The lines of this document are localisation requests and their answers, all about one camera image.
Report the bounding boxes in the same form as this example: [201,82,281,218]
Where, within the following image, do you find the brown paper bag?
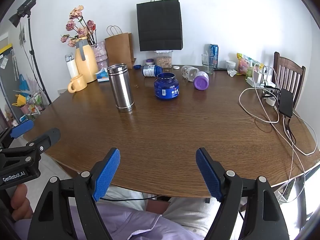
[104,25,135,70]

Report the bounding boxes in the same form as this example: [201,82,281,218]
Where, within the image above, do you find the white charger plug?
[253,64,264,83]

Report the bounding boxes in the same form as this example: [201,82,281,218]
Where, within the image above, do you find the black tripod stand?
[25,12,52,105]

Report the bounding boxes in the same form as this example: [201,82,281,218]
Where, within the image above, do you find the blue bag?
[18,74,29,90]

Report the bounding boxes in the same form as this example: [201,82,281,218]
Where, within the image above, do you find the black paper bag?
[136,0,183,52]

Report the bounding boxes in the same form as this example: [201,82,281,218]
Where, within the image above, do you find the yellow thermos jug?
[75,36,99,83]

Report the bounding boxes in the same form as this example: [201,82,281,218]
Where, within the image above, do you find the clear food container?
[155,50,173,69]

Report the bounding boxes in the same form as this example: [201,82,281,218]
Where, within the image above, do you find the blue drink can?
[206,44,219,68]

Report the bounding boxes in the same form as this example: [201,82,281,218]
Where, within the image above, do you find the wooden chair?
[272,52,306,110]

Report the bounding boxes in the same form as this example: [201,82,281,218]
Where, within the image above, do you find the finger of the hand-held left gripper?
[0,127,61,168]
[0,119,35,147]

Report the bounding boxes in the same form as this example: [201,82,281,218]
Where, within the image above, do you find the clear drinking glass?
[201,54,216,75]

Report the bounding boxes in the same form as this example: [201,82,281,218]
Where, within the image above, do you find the blue tissue pack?
[94,68,110,83]

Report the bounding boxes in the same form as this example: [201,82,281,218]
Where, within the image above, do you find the stainless steel cup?
[107,64,135,113]

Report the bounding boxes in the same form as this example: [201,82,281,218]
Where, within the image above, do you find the black cable on power bank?
[282,116,297,145]

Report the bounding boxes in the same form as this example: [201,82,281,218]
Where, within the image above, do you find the person's purple shirt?
[69,200,208,240]

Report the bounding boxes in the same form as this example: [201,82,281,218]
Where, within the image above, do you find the long white cable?
[262,66,318,203]

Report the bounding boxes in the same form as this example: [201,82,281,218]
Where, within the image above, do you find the yellow mug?
[67,75,88,93]

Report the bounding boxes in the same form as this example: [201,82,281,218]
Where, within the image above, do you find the blue bottle with label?
[142,64,164,77]

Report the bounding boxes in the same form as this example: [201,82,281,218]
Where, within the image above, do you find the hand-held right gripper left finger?
[27,147,121,240]

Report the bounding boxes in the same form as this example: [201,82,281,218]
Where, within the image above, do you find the white power strip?
[247,76,277,88]

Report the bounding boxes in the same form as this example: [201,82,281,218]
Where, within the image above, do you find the pink vase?
[90,41,109,71]

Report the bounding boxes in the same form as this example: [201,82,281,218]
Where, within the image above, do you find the clear bottle with purple lid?
[181,65,209,91]

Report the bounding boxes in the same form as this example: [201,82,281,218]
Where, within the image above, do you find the person's left hand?
[9,183,34,221]

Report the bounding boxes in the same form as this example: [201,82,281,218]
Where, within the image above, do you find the cluttered storage rack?
[4,90,47,128]

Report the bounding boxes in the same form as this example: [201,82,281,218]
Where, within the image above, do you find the white looped cable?
[239,87,280,124]

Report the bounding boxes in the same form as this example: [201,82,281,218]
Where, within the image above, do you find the black video camera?
[9,0,37,28]

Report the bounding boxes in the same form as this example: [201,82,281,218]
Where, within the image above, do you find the colourful snack packets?
[236,53,266,81]

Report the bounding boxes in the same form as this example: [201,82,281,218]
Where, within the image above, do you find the blue jar without lid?
[154,72,180,101]

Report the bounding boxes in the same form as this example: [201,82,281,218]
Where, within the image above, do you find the dried pink flowers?
[60,5,97,48]

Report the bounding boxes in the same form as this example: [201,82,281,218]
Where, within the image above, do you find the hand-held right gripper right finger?
[195,147,291,240]

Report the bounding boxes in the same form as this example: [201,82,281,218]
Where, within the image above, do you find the black phone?
[278,88,293,118]

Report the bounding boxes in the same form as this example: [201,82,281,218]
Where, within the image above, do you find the white thermos bottle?
[65,54,80,79]

